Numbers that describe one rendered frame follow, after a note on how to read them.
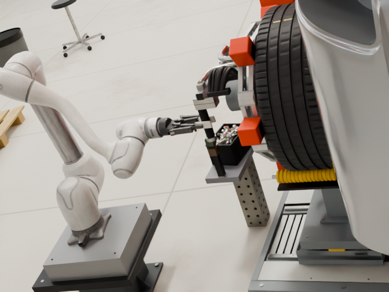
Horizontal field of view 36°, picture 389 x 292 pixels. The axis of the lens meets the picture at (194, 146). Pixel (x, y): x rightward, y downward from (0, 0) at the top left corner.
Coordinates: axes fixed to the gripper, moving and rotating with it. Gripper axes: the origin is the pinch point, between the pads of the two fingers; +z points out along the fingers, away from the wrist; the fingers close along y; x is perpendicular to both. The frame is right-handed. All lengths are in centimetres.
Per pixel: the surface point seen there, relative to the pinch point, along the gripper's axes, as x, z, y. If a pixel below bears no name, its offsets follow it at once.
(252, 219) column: -78, -11, -35
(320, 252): -67, 34, 3
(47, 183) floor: -83, -183, -88
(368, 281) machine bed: -75, 53, 11
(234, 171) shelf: -38.0, -4.5, -20.5
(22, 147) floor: -83, -247, -146
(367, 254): -68, 53, 3
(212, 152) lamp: -23.9, -9.9, -15.5
